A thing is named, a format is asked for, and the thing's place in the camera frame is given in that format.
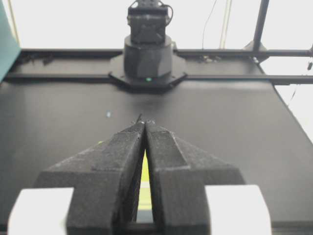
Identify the teal panel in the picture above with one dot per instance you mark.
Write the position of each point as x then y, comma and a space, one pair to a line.
9, 47

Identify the yellow towel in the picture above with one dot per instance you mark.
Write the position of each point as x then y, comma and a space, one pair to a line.
145, 202

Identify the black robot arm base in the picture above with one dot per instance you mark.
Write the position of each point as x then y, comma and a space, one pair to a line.
147, 46

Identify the black aluminium frame rail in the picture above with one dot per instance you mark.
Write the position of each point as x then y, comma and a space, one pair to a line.
93, 65

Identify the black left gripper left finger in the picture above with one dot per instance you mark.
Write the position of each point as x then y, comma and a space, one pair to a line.
106, 183

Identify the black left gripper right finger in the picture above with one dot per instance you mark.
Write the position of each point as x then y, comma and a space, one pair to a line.
178, 173

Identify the black vertical frame post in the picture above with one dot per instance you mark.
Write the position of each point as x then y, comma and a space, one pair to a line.
260, 24

